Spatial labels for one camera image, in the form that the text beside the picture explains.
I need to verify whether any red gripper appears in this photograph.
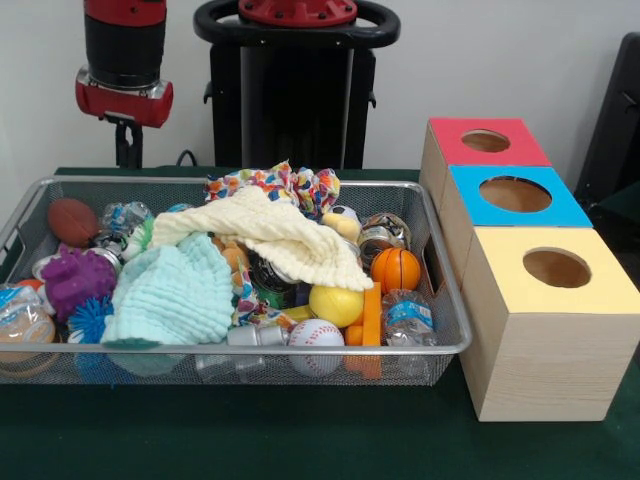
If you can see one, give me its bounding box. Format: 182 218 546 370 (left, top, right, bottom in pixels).
74 64 175 169

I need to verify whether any crushed bottle with blue label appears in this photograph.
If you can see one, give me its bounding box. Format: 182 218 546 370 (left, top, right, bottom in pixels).
101 201 154 237

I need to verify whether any brown toy football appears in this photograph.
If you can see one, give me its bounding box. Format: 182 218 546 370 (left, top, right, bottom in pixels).
48 198 101 249

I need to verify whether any clear plastic bottle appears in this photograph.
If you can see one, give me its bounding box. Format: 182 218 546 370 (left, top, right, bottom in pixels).
0 283 57 346

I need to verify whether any silver mesh bin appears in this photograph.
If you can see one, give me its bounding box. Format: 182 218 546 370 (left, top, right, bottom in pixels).
0 174 474 387

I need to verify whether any wooden box with three holes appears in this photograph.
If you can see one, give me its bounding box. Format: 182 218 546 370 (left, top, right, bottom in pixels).
418 117 640 423

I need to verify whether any purple spiky rubber toy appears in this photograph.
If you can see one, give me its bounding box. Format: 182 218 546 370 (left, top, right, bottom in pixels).
39 244 119 324

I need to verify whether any mint waffle cloth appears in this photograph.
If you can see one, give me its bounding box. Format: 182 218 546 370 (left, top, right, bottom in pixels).
99 233 235 346

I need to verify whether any cream waffle cloth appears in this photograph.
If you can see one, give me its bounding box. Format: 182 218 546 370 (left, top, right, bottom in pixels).
145 185 375 295

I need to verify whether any colourful patterned cloth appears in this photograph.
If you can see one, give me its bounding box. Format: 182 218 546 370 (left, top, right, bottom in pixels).
204 159 346 221

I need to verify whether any yellow ball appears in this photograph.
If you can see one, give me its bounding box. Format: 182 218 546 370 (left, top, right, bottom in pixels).
308 285 365 329

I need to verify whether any white toy baseball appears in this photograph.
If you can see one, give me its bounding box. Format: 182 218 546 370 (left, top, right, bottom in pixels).
288 318 346 377

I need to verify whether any orange toy basketball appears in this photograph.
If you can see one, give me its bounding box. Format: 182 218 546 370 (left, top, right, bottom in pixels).
370 247 423 294

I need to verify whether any small clear water bottle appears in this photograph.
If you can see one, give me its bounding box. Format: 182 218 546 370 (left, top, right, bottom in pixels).
380 288 439 347

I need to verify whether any black chair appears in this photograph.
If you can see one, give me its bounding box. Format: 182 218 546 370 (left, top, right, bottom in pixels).
574 32 640 201

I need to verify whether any dark green side tablecloth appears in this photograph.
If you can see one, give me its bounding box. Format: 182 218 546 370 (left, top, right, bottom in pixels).
594 182 640 236

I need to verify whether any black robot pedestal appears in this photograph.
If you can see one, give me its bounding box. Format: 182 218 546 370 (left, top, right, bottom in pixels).
193 0 401 171

